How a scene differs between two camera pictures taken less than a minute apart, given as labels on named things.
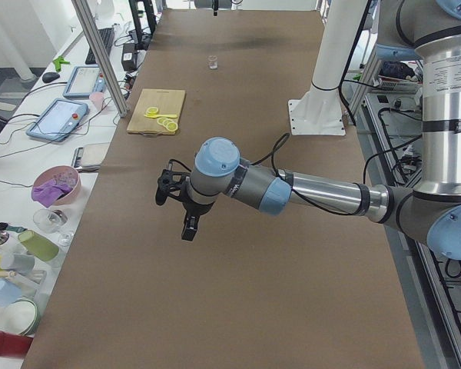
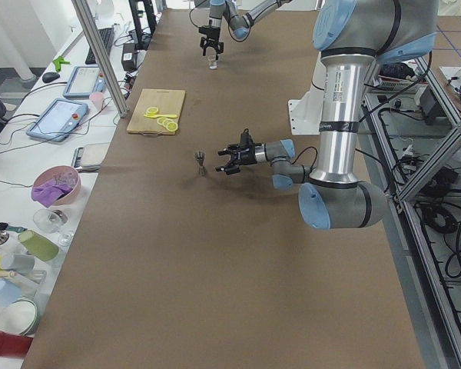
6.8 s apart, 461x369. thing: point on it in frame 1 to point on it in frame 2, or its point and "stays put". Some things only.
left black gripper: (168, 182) to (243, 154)
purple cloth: (49, 192) stays put
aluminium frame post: (102, 60) stays put
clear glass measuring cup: (213, 62) stays put
